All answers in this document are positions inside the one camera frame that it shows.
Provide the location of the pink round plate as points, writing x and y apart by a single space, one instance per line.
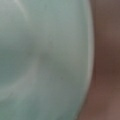
103 100

